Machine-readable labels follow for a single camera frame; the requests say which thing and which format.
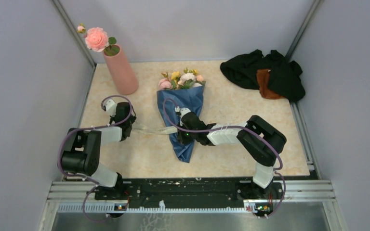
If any blue wrapping paper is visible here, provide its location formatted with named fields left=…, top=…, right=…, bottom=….
left=157, top=87, right=204, bottom=163

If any cream ribbon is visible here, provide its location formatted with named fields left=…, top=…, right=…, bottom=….
left=132, top=123, right=178, bottom=135

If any mixed flower bouquet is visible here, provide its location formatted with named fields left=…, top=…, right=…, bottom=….
left=158, top=67, right=206, bottom=90

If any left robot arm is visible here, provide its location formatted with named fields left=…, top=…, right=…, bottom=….
left=60, top=100, right=136, bottom=199

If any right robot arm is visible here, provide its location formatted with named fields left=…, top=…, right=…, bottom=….
left=176, top=108, right=287, bottom=198

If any pink ceramic vase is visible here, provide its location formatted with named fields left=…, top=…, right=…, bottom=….
left=103, top=45, right=139, bottom=95

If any pink rose in vase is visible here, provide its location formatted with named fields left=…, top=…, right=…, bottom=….
left=77, top=23, right=120, bottom=56

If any brown cloth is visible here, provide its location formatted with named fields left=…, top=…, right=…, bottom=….
left=256, top=69, right=283, bottom=100

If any black cloth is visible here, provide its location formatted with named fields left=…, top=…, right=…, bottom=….
left=220, top=50, right=305, bottom=102

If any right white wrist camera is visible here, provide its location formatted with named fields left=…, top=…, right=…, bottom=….
left=175, top=106, right=191, bottom=118

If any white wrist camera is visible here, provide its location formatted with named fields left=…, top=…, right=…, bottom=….
left=175, top=106, right=191, bottom=118
left=102, top=99, right=117, bottom=117

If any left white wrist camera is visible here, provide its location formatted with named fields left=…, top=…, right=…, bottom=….
left=102, top=99, right=117, bottom=117

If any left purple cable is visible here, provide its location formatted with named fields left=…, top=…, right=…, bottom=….
left=57, top=94, right=136, bottom=223

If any purple cable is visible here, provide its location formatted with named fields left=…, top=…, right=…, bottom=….
left=162, top=97, right=286, bottom=219
left=57, top=94, right=136, bottom=223

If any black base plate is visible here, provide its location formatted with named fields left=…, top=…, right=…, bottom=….
left=94, top=177, right=282, bottom=209

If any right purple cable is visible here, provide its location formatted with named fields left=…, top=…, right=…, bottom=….
left=162, top=97, right=286, bottom=219

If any aluminium frame rail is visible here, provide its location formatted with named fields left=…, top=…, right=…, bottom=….
left=39, top=179, right=347, bottom=231

